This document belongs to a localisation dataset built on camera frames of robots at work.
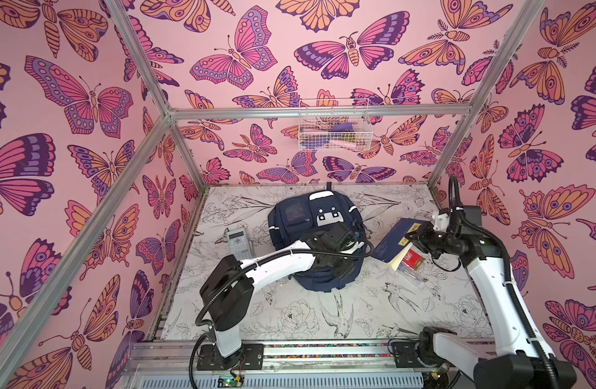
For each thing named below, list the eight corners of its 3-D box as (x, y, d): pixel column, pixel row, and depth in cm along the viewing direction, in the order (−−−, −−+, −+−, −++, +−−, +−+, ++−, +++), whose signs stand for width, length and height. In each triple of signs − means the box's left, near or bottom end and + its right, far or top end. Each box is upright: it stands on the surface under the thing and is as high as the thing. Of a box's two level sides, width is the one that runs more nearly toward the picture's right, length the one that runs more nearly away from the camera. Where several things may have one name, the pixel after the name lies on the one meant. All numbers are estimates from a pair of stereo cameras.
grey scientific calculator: (233, 263, 96) (230, 258, 93) (228, 238, 104) (226, 232, 101) (252, 257, 98) (250, 252, 95) (246, 233, 106) (244, 227, 102)
